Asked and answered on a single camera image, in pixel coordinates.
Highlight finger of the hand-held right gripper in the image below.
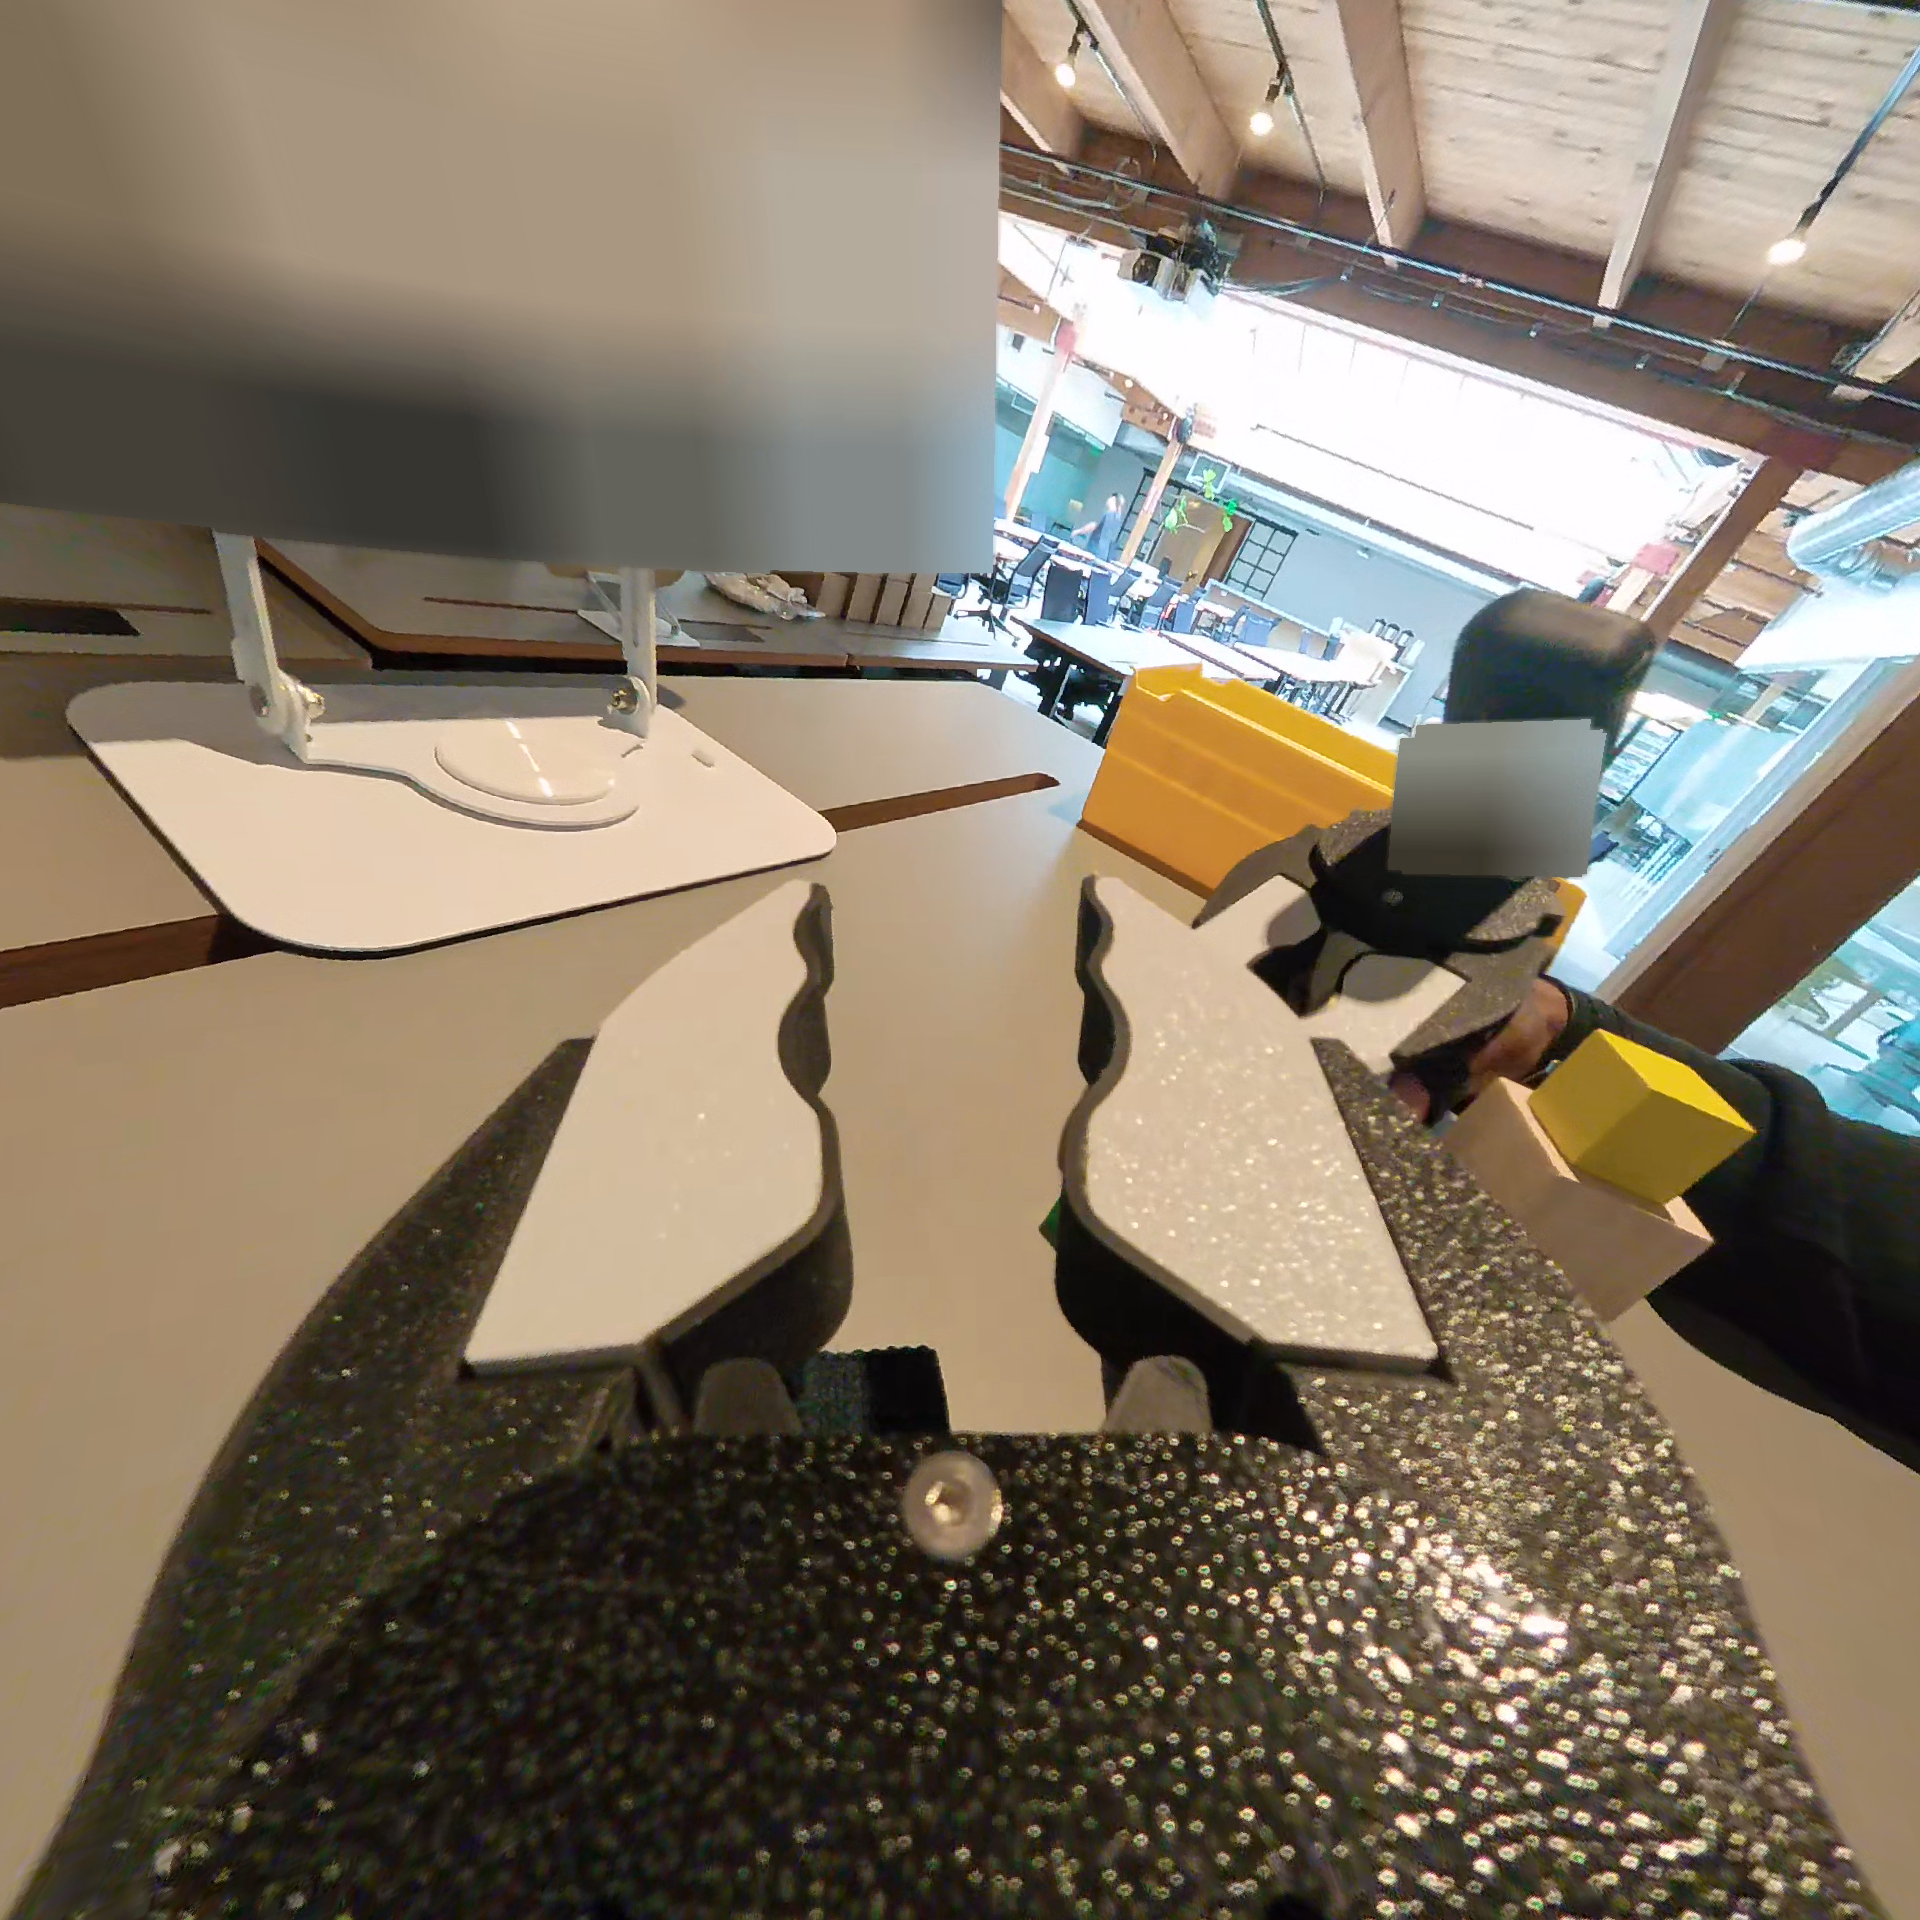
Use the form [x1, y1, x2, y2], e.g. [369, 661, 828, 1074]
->
[1194, 814, 1385, 933]
[1245, 913, 1354, 1026]

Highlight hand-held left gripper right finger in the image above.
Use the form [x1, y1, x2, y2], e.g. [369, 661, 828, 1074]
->
[1050, 872, 1446, 1369]

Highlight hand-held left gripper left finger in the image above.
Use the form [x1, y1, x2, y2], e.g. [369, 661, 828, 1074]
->
[460, 877, 858, 1386]

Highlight yellow wooden cube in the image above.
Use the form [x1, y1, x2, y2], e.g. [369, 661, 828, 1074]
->
[1526, 1026, 1756, 1225]

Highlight pale wooden block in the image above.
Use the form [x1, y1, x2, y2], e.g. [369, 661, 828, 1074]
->
[1439, 1074, 1710, 1322]

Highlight person's right forearm black sleeve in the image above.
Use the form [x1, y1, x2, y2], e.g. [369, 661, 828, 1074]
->
[1557, 994, 1920, 1477]

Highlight person's right hand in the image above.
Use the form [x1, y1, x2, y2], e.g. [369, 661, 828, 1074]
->
[1508, 978, 1575, 1087]

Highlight yellow plastic bin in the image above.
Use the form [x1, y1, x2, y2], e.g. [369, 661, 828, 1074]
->
[1079, 661, 1586, 937]

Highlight long background table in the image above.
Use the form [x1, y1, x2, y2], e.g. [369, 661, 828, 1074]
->
[1022, 616, 1439, 739]

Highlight green hanging plant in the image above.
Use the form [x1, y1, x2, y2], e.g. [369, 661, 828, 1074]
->
[1161, 464, 1253, 553]

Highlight white monitor stand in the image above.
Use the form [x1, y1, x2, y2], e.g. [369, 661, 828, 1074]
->
[66, 524, 841, 955]

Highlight ceiling-mounted device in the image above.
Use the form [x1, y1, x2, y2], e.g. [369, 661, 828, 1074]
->
[1114, 222, 1241, 307]

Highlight silver ventilation duct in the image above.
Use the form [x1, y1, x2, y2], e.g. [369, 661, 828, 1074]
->
[1787, 457, 1920, 570]

